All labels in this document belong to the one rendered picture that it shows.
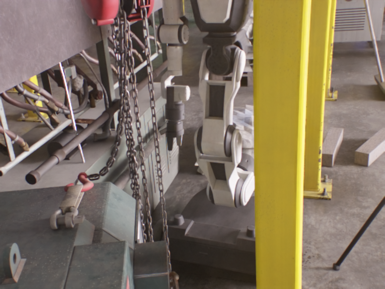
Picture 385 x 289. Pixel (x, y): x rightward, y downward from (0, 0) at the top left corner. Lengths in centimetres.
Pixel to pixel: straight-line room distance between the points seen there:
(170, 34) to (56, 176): 76
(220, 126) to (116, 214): 94
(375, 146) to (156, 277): 249
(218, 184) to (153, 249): 116
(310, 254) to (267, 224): 140
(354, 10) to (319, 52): 341
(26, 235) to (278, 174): 58
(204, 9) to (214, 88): 33
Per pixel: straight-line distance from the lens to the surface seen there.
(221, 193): 240
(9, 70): 176
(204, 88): 218
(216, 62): 218
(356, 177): 328
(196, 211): 256
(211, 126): 218
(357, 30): 619
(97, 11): 129
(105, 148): 229
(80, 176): 147
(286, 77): 103
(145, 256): 126
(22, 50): 182
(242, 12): 212
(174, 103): 228
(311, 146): 293
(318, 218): 284
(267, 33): 101
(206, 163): 227
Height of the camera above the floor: 150
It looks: 24 degrees down
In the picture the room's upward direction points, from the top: 4 degrees counter-clockwise
